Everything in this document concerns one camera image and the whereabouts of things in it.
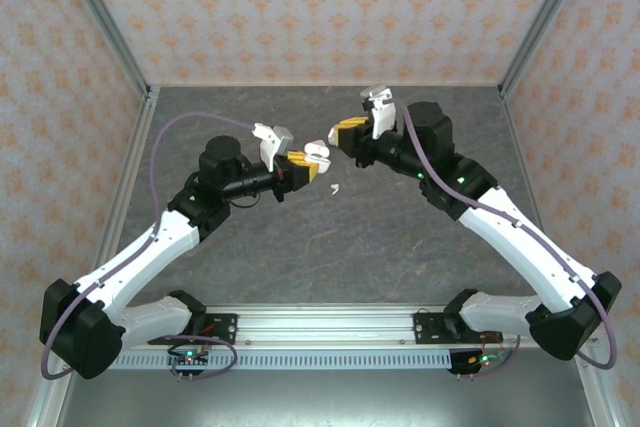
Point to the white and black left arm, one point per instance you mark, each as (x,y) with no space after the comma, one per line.
(145,252)

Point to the white earbud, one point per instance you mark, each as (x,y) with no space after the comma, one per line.
(334,190)

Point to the small controller circuit board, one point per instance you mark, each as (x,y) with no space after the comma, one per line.
(190,359)
(472,362)

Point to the grey metal panel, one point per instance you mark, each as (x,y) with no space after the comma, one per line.
(325,402)

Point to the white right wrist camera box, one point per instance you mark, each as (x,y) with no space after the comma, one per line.
(382,114)

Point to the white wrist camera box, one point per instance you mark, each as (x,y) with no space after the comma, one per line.
(382,114)
(272,144)

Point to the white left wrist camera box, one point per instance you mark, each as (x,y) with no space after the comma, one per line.
(272,144)

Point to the aluminium corner post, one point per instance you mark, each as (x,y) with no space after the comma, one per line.
(110,27)
(542,22)

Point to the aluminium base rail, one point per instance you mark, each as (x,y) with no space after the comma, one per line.
(325,329)

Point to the aluminium frame bar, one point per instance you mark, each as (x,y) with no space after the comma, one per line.
(47,402)
(600,409)

